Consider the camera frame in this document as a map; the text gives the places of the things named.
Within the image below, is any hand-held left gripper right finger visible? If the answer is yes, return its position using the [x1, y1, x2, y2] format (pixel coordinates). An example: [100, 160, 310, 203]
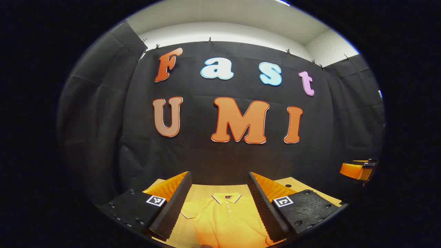
[247, 172, 348, 243]

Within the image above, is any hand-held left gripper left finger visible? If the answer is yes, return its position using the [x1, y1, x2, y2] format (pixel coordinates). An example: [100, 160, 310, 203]
[98, 171, 192, 241]

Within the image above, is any orange T-shirt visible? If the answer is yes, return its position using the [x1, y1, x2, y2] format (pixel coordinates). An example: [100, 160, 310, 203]
[180, 193, 286, 248]

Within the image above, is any black backdrop cloth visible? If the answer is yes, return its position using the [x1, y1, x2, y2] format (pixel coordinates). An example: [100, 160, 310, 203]
[57, 21, 386, 207]

